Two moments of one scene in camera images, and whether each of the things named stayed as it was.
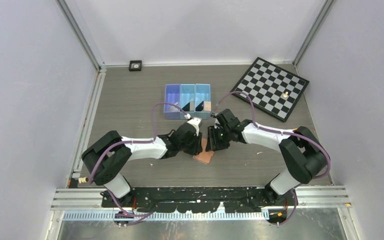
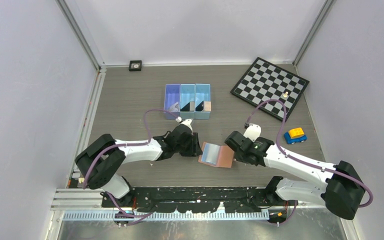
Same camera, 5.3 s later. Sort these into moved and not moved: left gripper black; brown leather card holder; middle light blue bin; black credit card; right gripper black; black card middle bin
Moved: right gripper black; brown leather card holder
Not moved: left gripper black; middle light blue bin; black credit card; black card middle bin
